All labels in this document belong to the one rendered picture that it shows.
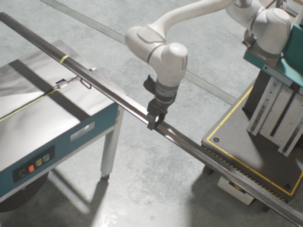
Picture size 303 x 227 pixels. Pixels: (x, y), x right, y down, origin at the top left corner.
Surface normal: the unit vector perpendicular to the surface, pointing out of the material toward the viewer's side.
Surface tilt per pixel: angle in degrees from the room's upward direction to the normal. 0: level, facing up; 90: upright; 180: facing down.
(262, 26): 80
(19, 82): 0
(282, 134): 90
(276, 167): 0
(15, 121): 0
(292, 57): 90
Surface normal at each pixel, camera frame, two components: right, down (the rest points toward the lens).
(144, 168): 0.21, -0.69
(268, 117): -0.56, 0.50
